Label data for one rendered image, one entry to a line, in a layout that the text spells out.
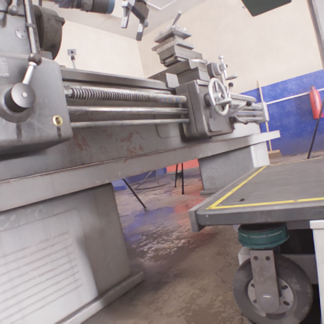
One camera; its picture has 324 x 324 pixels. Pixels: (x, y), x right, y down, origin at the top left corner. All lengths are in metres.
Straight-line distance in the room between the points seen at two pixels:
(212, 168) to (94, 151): 1.68
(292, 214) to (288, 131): 4.87
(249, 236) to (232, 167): 1.92
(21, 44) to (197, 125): 0.90
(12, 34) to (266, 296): 1.00
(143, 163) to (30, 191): 0.43
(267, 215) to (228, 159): 2.00
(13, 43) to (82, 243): 0.66
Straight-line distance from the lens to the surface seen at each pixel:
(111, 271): 0.99
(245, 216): 0.52
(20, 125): 0.73
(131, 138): 1.20
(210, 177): 2.60
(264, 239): 0.60
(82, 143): 1.02
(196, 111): 1.44
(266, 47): 5.59
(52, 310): 0.88
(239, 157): 2.46
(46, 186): 0.72
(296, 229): 0.75
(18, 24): 1.02
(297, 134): 5.33
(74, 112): 0.93
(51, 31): 1.27
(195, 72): 1.52
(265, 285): 0.65
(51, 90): 0.80
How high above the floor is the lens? 0.45
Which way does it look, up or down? 3 degrees down
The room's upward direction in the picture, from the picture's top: 12 degrees counter-clockwise
